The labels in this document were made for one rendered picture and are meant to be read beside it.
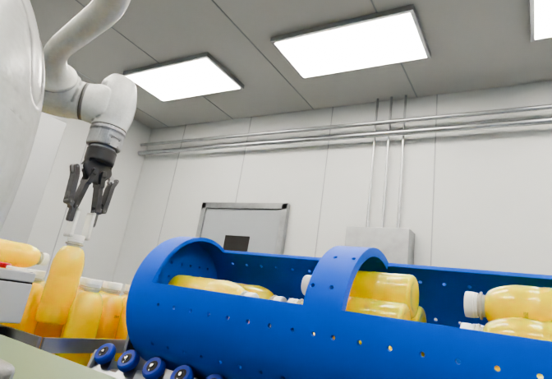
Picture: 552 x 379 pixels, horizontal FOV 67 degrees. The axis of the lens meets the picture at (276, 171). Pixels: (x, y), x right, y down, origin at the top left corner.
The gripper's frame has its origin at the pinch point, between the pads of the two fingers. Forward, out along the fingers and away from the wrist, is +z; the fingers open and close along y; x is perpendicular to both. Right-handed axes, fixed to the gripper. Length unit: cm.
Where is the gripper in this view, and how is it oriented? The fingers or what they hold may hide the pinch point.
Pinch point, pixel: (80, 224)
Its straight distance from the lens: 115.8
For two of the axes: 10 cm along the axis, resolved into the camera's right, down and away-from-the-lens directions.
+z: -1.5, 9.4, -3.1
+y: 5.2, 3.4, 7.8
